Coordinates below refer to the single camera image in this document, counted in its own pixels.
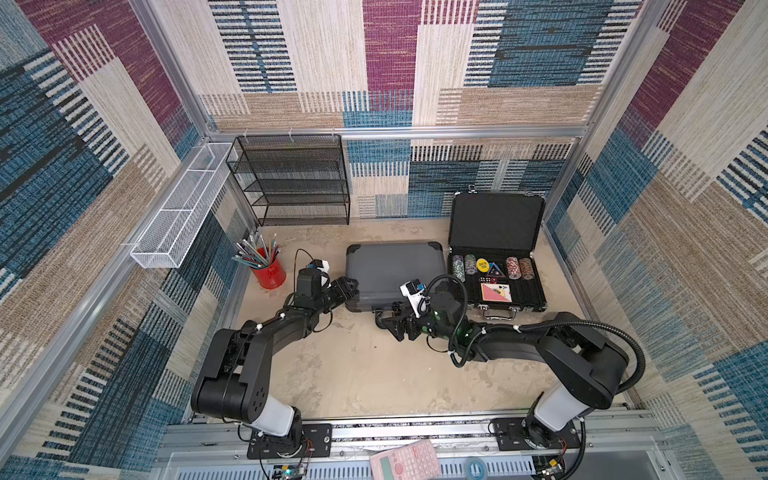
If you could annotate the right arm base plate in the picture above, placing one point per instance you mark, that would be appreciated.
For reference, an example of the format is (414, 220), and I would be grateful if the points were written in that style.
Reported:
(515, 434)

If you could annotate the black mesh shelf rack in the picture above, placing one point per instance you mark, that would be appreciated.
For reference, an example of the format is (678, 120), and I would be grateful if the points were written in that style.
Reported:
(292, 180)

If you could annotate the blue tape roll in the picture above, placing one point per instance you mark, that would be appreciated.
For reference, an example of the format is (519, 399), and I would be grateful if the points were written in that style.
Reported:
(475, 469)

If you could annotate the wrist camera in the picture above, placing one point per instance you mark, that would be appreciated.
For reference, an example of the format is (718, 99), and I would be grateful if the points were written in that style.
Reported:
(414, 292)
(313, 279)

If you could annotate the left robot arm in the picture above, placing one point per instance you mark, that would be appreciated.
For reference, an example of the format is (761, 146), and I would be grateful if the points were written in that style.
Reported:
(234, 380)

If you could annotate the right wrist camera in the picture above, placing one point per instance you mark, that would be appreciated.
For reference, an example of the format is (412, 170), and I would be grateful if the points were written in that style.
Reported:
(414, 292)

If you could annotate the red metal pencil bucket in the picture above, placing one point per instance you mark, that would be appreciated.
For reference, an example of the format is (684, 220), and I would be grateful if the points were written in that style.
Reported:
(272, 276)

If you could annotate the brown poker chip stack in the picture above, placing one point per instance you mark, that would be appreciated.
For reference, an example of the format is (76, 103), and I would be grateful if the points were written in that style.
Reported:
(526, 268)

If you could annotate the pink calculator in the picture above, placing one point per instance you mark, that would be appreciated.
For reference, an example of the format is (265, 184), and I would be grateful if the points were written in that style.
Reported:
(415, 461)

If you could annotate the yellow dealer button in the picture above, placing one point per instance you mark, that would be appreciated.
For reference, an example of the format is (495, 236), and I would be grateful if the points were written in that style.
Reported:
(482, 265)

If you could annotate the black poker set case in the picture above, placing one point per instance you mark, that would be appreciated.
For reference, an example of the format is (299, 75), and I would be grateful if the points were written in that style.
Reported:
(495, 226)

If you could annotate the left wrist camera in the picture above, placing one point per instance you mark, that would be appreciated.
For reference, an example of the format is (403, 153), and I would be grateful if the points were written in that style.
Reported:
(313, 279)

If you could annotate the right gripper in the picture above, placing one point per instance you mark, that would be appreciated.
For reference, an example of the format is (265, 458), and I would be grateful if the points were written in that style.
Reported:
(405, 318)

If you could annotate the white mesh wall basket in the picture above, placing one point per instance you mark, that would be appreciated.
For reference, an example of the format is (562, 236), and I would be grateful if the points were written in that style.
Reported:
(169, 236)

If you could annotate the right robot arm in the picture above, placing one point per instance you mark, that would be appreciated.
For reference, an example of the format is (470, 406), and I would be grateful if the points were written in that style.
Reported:
(592, 361)

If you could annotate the grey poker set case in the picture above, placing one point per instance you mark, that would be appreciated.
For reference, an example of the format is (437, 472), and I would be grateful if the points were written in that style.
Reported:
(382, 268)

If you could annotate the red poker chip stack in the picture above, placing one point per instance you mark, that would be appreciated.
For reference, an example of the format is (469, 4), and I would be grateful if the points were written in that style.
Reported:
(513, 268)

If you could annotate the pink playing card deck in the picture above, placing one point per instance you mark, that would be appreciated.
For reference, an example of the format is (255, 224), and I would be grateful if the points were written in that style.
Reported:
(496, 292)

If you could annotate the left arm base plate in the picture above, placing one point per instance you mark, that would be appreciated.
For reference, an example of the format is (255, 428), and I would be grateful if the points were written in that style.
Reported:
(310, 439)

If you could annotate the grey poker chip stack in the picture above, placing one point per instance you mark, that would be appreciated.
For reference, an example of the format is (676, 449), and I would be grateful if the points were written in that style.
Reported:
(470, 264)

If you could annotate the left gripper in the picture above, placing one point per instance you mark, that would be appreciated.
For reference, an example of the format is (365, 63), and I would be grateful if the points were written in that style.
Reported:
(343, 292)

